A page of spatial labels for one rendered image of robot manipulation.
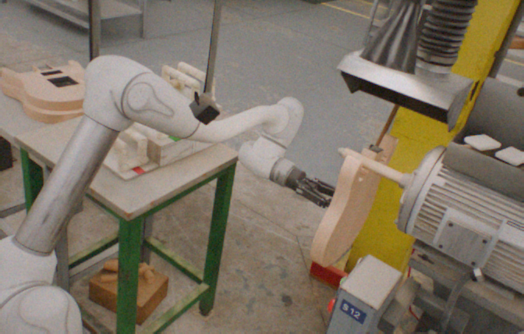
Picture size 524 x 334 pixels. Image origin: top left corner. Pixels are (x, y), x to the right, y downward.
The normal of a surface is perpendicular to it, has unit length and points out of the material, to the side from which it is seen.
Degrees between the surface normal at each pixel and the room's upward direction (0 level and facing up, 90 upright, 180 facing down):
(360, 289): 0
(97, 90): 62
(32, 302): 9
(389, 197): 90
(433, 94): 38
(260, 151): 51
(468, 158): 90
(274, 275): 0
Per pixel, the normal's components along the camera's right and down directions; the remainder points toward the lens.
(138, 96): -0.31, -0.18
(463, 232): -0.58, 0.32
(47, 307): 0.24, -0.80
